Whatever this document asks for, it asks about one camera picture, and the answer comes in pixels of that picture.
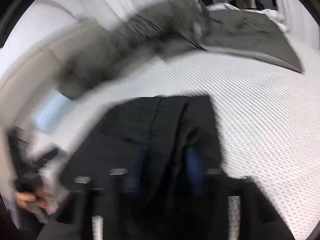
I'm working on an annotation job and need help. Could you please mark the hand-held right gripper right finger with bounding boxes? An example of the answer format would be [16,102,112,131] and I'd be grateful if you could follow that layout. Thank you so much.
[184,145,297,240]

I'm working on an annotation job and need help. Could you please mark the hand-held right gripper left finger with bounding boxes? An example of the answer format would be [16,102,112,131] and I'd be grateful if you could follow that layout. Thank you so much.
[56,144,148,240]

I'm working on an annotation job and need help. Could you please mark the black pants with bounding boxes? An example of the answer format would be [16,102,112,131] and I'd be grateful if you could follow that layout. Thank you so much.
[60,94,227,208]

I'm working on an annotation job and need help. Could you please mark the person's left hand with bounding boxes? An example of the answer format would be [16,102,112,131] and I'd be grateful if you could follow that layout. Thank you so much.
[15,189,54,212]

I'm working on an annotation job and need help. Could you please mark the light blue pillow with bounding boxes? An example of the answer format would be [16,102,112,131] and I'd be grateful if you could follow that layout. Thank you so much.
[34,90,73,133]

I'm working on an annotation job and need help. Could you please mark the white honeycomb pattern mattress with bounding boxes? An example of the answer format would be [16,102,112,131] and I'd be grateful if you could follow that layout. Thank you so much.
[31,51,320,240]

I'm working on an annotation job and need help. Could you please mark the beige padded headboard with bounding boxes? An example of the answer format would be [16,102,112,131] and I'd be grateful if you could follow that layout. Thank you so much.
[0,21,122,143]

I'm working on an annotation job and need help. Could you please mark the grey duvet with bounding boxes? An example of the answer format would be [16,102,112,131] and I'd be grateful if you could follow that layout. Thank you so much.
[57,0,305,101]

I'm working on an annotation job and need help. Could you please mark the white curtain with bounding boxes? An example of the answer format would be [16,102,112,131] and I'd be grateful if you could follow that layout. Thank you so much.
[271,0,320,48]

